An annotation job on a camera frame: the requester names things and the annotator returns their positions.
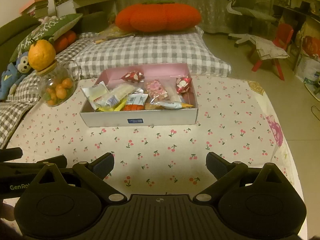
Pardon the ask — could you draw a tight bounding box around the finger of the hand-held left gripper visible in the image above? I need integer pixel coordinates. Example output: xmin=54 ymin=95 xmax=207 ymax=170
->
xmin=0 ymin=154 xmax=68 ymax=173
xmin=0 ymin=147 xmax=23 ymax=161

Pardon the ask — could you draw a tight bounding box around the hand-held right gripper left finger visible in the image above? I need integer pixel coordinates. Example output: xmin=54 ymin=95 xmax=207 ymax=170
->
xmin=32 ymin=152 xmax=128 ymax=204

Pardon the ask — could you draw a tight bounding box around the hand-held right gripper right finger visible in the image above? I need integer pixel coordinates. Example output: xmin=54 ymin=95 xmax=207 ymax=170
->
xmin=192 ymin=152 xmax=290 ymax=203

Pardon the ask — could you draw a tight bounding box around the yellow snack packet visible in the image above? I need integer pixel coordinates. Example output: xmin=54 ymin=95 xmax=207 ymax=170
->
xmin=96 ymin=100 xmax=128 ymax=112

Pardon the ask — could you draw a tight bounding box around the silver box pink inside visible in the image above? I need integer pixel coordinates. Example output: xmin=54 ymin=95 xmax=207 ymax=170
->
xmin=79 ymin=63 xmax=199 ymax=127

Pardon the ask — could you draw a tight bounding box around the cream and silver foil packet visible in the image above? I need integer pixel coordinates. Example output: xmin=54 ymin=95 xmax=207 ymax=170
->
xmin=82 ymin=81 xmax=110 ymax=110

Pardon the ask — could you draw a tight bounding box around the white orange lotus snack packet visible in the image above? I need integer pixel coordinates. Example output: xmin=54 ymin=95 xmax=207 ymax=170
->
xmin=152 ymin=101 xmax=194 ymax=110

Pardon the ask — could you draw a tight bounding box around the red white snack packet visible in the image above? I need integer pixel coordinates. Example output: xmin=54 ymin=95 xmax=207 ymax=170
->
xmin=121 ymin=71 xmax=145 ymax=83
xmin=175 ymin=76 xmax=193 ymax=94

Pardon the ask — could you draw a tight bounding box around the pink floral snack packet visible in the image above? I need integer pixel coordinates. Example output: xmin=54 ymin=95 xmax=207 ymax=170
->
xmin=146 ymin=79 xmax=168 ymax=104

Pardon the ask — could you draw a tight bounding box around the person's left hand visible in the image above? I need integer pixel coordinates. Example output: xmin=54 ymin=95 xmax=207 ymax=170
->
xmin=0 ymin=201 xmax=16 ymax=222

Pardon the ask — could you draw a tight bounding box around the grey checkered blanket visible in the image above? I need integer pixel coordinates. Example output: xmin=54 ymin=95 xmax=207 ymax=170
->
xmin=0 ymin=32 xmax=100 ymax=149

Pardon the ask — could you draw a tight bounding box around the pink flower print mattress pad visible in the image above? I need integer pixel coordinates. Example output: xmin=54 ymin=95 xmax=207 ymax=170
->
xmin=246 ymin=80 xmax=304 ymax=193

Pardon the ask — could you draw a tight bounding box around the cluster of small oranges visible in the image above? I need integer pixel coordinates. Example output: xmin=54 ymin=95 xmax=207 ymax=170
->
xmin=46 ymin=78 xmax=74 ymax=105

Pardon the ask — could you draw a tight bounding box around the blue monkey plush toy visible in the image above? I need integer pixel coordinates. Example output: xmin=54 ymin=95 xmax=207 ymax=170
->
xmin=0 ymin=51 xmax=33 ymax=100

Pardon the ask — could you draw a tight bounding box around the glass jar orange-shaped lid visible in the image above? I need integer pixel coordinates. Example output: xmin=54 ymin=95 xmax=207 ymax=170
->
xmin=28 ymin=39 xmax=77 ymax=108

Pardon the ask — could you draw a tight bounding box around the grey checkered pillow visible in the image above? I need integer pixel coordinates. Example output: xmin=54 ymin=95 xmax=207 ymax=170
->
xmin=69 ymin=27 xmax=232 ymax=79

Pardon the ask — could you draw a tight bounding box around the dark green sofa cushion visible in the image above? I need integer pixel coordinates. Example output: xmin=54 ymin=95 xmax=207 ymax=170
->
xmin=0 ymin=15 xmax=42 ymax=63

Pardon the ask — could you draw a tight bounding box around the small orange cushion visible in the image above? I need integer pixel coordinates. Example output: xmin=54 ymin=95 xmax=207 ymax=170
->
xmin=54 ymin=30 xmax=77 ymax=53

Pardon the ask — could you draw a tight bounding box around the white crumpled cloth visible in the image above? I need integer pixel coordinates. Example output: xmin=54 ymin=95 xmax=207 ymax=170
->
xmin=250 ymin=35 xmax=290 ymax=60

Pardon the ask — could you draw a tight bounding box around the clear plastic bag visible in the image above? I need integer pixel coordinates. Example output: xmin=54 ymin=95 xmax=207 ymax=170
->
xmin=92 ymin=26 xmax=135 ymax=45

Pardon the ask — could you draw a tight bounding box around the white bag orange print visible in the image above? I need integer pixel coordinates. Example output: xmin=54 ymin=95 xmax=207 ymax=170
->
xmin=294 ymin=34 xmax=320 ymax=83

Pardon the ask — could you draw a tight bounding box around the green snowflake cushion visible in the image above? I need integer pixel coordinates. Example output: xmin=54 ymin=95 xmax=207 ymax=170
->
xmin=10 ymin=13 xmax=83 ymax=63

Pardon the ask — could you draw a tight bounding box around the red child chair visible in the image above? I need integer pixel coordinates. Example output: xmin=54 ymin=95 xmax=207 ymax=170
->
xmin=251 ymin=24 xmax=294 ymax=80

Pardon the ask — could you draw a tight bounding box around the stack of boxes and books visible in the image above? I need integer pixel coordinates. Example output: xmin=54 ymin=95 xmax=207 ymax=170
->
xmin=20 ymin=0 xmax=49 ymax=18

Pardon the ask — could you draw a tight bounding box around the large orange pumpkin cushion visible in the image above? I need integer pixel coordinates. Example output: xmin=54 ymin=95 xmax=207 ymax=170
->
xmin=115 ymin=2 xmax=202 ymax=32

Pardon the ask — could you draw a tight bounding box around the grey office chair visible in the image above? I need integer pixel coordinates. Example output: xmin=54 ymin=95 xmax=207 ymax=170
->
xmin=226 ymin=0 xmax=278 ymax=47

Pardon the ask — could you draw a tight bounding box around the dark desk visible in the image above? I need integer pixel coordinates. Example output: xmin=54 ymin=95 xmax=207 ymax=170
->
xmin=272 ymin=1 xmax=320 ymax=24

